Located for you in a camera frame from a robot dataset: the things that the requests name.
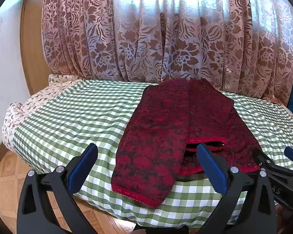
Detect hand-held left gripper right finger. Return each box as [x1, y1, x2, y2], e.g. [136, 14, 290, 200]
[197, 143, 276, 234]

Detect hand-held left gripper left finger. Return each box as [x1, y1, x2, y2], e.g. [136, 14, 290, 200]
[17, 143, 99, 234]

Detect red floral patterned pants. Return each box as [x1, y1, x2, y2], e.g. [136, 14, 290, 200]
[111, 78, 268, 209]

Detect green checked blanket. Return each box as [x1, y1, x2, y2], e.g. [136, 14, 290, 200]
[12, 79, 293, 228]

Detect floral print quilt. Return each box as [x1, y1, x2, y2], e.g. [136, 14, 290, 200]
[1, 73, 88, 152]

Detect brown floral curtain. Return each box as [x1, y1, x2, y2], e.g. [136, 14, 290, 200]
[41, 0, 293, 108]

